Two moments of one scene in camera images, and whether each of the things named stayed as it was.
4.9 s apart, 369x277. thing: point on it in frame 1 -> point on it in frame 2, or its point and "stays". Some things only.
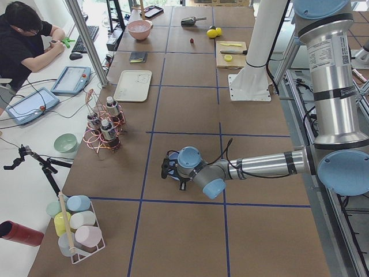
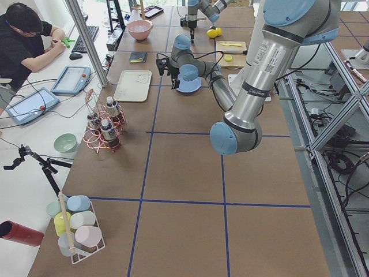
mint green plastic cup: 53,208 stays
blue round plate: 173,156 -> 188,86
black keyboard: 79,47 stays
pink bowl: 139,29 stays
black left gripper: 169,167 -> 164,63
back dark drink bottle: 112,106 stays
